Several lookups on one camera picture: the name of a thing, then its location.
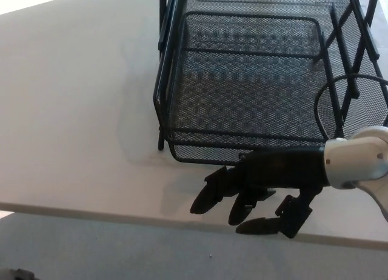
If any black metal organizer frame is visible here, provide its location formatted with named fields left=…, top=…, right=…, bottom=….
left=153, top=0, right=381, bottom=151

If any dark grey robot body part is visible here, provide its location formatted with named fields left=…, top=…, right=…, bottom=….
left=8, top=268, right=36, bottom=280

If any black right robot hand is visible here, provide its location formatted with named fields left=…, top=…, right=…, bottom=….
left=190, top=148, right=330, bottom=239

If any black mesh drawer with label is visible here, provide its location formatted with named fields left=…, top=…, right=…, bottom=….
left=167, top=10, right=346, bottom=166

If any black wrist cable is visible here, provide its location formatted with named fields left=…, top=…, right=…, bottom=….
left=314, top=75, right=388, bottom=141

